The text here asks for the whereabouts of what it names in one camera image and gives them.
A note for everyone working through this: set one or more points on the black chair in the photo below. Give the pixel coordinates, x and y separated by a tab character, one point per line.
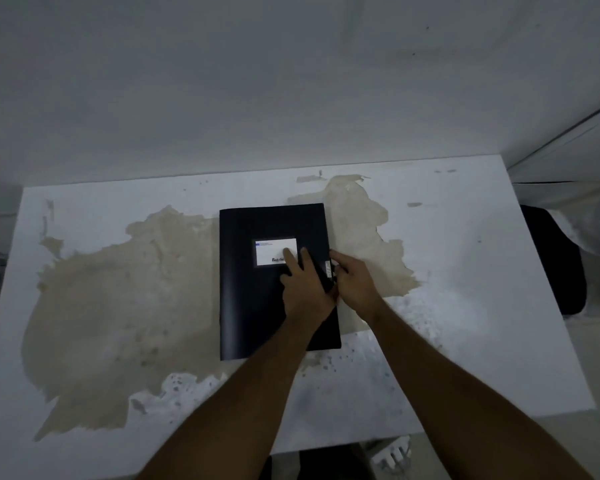
555	264

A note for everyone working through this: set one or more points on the white power strip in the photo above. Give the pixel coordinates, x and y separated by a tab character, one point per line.
392	455

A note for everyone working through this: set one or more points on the person's left forearm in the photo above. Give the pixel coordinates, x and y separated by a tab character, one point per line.
240	409

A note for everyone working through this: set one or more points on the person's right fingers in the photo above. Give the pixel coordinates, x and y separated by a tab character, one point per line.
341	260

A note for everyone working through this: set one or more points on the person's left hand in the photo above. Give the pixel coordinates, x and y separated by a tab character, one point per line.
307	297

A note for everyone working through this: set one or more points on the white plastic bag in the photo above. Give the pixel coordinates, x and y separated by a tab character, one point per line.
590	224

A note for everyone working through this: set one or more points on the black folder with white label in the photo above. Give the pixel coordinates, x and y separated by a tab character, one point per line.
252	304

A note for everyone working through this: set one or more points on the person's right hand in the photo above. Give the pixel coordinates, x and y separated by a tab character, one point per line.
360	292

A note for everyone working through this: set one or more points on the person's right forearm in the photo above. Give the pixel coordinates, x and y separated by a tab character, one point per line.
460	399

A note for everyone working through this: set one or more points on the person's left fingers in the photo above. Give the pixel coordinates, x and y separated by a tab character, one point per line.
294	262

